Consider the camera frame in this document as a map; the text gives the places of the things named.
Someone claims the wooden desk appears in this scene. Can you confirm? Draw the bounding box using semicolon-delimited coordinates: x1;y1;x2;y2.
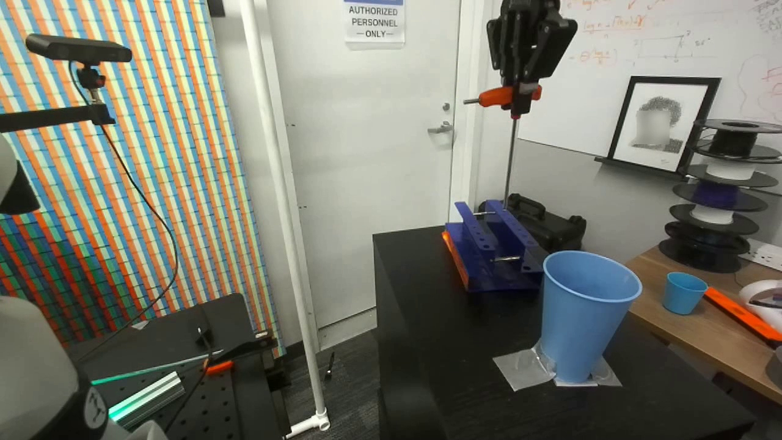
627;245;782;406

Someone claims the thin white pole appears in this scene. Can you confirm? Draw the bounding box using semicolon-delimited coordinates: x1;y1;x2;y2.
234;0;333;437

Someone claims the authorized personnel sign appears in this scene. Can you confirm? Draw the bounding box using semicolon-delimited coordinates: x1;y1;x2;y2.
343;0;409;43

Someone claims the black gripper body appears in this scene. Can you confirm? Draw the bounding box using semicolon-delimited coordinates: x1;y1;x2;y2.
487;0;579;89

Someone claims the orange handled tool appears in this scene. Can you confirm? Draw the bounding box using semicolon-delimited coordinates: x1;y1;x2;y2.
198;328;277;379

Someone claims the stack of filament spools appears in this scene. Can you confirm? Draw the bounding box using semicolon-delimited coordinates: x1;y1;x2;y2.
657;117;782;276

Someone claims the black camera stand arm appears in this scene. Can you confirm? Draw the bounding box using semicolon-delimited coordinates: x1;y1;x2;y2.
0;63;118;134

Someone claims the blue tool rack orange base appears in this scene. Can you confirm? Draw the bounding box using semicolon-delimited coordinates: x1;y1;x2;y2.
441;197;548;294

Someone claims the white tape roll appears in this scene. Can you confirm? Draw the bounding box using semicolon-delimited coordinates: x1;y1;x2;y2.
739;278;782;333

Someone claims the black camera cable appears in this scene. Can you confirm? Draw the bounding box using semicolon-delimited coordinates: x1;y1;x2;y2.
68;63;182;328

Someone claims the clear green acrylic bar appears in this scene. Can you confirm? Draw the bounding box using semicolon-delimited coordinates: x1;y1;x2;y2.
90;353;211;426

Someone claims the small blue cup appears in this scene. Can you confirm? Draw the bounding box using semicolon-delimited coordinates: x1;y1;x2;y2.
663;269;712;318

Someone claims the black hard case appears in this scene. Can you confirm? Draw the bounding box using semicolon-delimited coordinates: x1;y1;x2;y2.
479;190;590;254

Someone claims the black perforated breadboard table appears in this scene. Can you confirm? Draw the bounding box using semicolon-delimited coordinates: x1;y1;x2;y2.
64;291;283;440

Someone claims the black table cabinet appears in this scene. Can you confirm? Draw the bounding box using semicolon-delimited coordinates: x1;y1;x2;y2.
371;224;755;440

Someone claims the grey flat plate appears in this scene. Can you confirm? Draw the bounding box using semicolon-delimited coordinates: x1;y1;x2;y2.
491;345;624;393

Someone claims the black framed picture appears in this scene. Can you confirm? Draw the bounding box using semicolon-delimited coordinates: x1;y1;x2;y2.
607;74;724;178

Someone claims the striped colourful wall panel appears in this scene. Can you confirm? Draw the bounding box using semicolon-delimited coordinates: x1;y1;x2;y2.
0;0;278;345

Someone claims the white door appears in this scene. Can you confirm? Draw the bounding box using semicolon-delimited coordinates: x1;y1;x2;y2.
264;0;491;333

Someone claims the whiteboard with writing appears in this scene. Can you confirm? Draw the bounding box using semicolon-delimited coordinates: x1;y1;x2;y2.
521;0;782;161

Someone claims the large blue cup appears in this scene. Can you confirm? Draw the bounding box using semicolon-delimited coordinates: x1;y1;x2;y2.
537;249;646;386

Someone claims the orange flat level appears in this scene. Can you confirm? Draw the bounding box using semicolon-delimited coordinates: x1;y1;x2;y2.
704;285;782;346

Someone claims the black stereo camera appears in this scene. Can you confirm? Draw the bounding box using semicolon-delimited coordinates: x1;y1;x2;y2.
23;31;135;69

